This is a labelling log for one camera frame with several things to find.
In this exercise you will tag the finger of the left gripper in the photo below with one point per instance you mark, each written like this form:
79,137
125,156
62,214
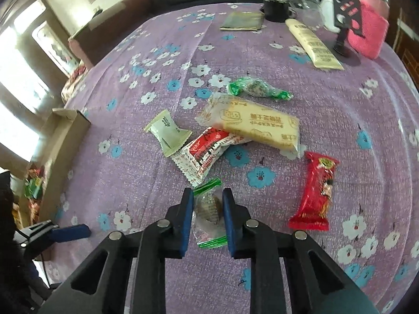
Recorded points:
68,234

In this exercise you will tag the clear green-edged cracker packet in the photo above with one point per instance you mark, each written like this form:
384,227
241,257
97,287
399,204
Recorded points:
208,218

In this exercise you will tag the red cartoon girl packet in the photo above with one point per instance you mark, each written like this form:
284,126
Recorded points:
317,195

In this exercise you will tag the shallow cardboard box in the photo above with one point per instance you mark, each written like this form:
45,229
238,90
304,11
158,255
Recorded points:
60,138

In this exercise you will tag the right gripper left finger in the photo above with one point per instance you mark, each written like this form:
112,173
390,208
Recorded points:
127,271

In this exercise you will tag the pink sleeved bottle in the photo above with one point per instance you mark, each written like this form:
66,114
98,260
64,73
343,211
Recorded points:
374,23

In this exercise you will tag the olive notebook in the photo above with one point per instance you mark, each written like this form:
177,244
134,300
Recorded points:
243,21

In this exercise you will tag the brown armchair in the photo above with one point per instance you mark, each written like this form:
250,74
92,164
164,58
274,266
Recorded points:
106,30

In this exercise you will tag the green clear candy packet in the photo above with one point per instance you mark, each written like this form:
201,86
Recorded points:
256,87

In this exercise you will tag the cream tube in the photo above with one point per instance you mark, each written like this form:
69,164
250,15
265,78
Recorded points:
321,57

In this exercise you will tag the black phone stand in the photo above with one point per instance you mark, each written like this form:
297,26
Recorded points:
347,17

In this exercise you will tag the green pea packet with logo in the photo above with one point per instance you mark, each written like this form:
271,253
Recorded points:
32,188

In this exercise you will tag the yellow cake packet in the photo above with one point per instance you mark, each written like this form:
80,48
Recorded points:
252,121

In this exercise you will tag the white lid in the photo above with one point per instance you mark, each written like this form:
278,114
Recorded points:
327,10

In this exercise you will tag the pale green white packet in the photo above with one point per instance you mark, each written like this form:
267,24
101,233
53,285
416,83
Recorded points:
169,135

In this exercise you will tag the floral cushion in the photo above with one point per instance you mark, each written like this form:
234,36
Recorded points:
71,85

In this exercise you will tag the white red packet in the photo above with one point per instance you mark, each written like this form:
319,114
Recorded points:
196,158

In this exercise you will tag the clear plastic cup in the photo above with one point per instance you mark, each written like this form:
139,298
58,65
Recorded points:
309,13

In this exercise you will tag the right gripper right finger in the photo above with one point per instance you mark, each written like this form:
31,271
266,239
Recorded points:
289,268

